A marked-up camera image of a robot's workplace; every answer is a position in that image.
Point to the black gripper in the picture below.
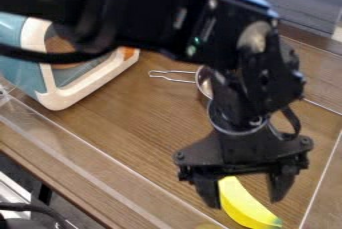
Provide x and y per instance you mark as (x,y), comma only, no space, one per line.
(243,151)

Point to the yellow toy banana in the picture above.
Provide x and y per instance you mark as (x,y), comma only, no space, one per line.
(244,208)

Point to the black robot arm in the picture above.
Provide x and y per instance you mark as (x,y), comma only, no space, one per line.
(229,35)

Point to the clear acrylic barrier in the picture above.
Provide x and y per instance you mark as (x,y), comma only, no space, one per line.
(120,198)

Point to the blue toy microwave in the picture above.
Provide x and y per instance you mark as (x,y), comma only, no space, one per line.
(56,85)

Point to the silver pot with wire handle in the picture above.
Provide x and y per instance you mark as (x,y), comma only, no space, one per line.
(203,79)

